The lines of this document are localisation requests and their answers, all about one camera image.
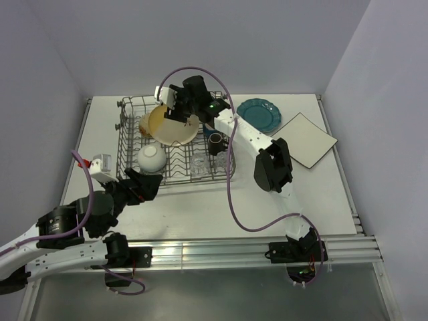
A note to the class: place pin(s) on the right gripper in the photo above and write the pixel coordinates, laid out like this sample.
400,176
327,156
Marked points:
175,114

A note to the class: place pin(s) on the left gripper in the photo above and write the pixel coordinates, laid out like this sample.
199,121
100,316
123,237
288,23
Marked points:
144,186

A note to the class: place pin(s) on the white bowl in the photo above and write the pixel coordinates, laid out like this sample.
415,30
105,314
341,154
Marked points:
151,158

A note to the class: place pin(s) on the cream yellow plate leaf motif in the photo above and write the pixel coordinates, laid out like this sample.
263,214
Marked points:
171,132

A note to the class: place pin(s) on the cream bowl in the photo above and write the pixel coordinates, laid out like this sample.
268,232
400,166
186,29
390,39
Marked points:
144,127

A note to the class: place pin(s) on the brown mug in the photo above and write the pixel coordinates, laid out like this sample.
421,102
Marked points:
216,144

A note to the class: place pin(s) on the clear glass mug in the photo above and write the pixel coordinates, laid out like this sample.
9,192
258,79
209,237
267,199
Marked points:
199,165

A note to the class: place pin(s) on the clear drinking glass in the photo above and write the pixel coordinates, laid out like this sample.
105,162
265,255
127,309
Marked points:
222,162

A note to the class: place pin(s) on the teal scalloped plate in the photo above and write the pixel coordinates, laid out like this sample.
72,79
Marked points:
261,114

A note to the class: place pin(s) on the white square plate black rim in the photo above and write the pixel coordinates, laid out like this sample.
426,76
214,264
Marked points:
307,143

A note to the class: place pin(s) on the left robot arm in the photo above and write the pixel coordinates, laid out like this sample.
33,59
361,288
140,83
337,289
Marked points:
77,234

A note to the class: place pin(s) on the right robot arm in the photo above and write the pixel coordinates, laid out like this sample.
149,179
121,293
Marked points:
272,161

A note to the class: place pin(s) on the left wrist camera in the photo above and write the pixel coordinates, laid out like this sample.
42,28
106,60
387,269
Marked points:
100,168

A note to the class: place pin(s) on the grey wire dish rack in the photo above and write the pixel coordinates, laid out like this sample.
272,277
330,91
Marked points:
130,141

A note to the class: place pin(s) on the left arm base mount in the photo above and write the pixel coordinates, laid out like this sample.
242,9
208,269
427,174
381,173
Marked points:
133,261

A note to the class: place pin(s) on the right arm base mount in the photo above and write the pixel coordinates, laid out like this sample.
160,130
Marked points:
288,253

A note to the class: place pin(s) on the aluminium rail frame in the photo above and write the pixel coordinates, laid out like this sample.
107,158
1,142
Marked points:
205,267

